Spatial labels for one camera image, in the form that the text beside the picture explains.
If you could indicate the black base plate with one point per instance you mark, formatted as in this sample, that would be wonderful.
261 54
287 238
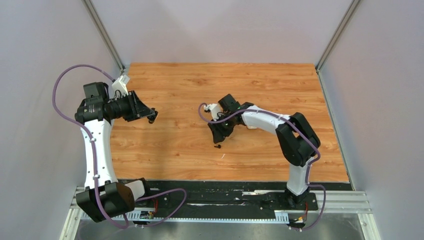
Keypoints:
243 200

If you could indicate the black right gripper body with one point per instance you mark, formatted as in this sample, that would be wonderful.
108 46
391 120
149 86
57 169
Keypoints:
228 122

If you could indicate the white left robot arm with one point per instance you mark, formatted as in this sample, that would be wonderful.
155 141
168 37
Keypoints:
104 196

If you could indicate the black earbud charging case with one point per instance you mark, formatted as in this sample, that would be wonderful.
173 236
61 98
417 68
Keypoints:
153 115

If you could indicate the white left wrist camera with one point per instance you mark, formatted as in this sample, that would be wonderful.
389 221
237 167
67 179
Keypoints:
119 86

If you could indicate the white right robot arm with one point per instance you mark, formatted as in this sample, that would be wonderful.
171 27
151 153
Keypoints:
298 141

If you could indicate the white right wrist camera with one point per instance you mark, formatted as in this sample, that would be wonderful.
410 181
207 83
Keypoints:
214 109

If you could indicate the left aluminium frame post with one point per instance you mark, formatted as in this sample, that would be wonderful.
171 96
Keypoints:
96 19

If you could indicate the aluminium frame post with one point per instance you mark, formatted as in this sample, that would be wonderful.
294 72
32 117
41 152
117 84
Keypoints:
345 20
96 19

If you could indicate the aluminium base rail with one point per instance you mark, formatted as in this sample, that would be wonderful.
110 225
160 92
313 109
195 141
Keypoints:
339 197

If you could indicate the right aluminium frame post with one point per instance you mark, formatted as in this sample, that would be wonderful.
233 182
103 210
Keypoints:
345 20

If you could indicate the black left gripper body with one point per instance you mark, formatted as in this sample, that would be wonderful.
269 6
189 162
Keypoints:
127 107

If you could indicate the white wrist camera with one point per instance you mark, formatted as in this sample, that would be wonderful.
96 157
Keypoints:
119 86
214 109

